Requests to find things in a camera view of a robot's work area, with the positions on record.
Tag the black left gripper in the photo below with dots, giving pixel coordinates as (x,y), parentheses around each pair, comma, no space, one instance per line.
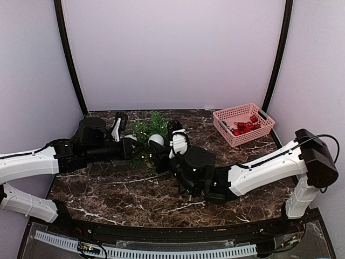
(126,152)

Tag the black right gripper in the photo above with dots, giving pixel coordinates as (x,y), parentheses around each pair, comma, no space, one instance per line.
(160,152)

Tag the small green christmas tree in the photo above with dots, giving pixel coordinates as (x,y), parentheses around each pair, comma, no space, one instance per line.
(142,129)

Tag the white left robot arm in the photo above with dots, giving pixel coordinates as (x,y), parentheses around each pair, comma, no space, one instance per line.
(31,165)

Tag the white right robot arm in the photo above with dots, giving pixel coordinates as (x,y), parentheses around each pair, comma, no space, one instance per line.
(307,156)

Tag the pink plastic basket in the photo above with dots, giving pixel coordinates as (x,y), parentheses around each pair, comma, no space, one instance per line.
(223,121)

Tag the red ornaments in basket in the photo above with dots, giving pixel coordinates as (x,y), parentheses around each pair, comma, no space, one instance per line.
(241,127)

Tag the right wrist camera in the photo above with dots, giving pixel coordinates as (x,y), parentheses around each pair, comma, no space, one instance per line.
(178,139)

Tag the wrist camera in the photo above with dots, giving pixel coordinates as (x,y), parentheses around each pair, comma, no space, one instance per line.
(178,139)
(119,125)

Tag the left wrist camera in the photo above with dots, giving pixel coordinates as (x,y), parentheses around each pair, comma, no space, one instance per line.
(119,125)

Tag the white perforated cable tray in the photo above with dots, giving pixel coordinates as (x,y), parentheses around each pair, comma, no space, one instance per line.
(89,250)

